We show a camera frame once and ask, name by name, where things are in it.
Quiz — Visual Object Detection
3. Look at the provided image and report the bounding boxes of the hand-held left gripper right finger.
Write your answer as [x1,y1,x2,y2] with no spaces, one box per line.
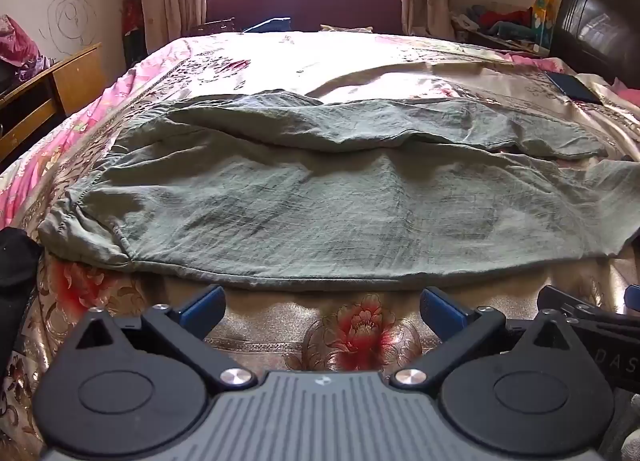
[390,287,577,389]

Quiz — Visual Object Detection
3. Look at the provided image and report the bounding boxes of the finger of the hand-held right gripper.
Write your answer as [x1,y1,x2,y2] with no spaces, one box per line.
[537,285,626,324]

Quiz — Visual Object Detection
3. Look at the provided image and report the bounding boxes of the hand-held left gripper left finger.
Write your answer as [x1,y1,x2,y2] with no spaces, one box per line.
[65,284,259,389]

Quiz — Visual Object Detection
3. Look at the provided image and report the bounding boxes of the green pants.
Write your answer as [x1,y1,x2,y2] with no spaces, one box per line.
[37,91,640,292]

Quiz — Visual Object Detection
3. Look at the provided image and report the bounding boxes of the dark cloth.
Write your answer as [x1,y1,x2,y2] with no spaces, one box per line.
[0,228,44,373]

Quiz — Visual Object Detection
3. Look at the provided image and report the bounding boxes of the pink pillow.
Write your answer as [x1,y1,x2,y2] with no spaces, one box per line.
[612,78,640,108]

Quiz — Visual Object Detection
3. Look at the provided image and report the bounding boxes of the dark blue notebook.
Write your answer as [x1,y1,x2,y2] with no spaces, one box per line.
[545,71,604,105]

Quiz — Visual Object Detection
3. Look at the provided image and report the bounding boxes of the floral bedspread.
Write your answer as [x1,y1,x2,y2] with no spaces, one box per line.
[0,31,640,461]

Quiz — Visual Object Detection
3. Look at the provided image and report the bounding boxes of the wooden desk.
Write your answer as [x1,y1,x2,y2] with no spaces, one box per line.
[0,42,104,172]

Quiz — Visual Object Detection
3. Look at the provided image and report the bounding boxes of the dark wooden headboard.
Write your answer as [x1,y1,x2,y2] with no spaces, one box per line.
[550,0,640,88]

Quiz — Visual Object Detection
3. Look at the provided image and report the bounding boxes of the red bag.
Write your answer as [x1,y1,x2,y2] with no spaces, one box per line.
[122,0,147,70]

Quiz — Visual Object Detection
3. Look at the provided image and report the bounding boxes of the pile of clothes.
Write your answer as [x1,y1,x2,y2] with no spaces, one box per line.
[452,3,551,58]

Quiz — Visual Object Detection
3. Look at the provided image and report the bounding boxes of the blue cloth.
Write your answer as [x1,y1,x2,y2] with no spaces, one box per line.
[242,17,292,34]

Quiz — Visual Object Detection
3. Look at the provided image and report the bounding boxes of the yellow flower poster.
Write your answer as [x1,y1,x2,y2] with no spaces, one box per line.
[532,0,554,49]

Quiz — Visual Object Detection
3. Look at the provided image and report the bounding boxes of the green patterned cloth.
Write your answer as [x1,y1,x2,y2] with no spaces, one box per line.
[320,23,374,34]

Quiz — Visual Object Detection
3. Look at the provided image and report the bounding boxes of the maroon padded window seat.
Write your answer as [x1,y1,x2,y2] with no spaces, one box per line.
[205,0,404,36]

